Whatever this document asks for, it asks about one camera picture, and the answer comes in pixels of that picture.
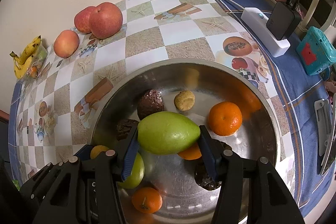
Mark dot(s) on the teal toy box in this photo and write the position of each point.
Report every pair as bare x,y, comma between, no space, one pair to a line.
315,51

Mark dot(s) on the red apple near edge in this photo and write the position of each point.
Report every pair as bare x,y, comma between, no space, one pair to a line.
105,20

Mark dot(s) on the dark brown avocado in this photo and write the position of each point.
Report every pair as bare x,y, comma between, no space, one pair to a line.
151,102

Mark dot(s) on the white power strip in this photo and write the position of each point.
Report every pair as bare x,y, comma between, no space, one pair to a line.
256,20

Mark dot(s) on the orange with stem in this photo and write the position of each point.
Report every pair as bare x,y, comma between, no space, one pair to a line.
147,200

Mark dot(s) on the small beige round fruit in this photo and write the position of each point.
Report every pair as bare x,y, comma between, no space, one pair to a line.
184,100

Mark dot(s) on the dark red apple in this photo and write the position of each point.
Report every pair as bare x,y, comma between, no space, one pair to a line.
81,20

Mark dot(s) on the clear plastic fruit tray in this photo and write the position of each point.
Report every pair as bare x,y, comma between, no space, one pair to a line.
33,65

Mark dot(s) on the pale red apple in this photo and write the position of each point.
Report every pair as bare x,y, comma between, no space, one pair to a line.
66,44

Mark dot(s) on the orange beside pear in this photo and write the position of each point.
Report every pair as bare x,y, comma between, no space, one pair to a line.
225,118

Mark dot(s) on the checkered printed tablecloth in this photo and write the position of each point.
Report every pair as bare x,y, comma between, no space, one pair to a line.
50,116

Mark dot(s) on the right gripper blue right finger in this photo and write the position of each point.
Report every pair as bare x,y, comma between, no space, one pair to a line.
211,154

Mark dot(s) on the banana bunch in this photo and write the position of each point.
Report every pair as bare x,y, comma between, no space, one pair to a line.
22,62

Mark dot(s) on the green pear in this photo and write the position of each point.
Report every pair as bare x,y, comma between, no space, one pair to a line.
166,133

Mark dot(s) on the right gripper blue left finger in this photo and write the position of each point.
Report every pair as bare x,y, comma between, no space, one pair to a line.
126,152

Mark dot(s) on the brown hairy fruit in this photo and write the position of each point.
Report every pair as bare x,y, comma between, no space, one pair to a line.
124,127

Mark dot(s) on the small orange in bowl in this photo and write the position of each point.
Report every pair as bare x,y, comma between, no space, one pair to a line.
192,153

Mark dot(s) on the black power adapter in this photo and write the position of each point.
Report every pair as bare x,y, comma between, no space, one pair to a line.
283,21

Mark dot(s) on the green apple in bowl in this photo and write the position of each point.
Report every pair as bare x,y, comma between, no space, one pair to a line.
136,175

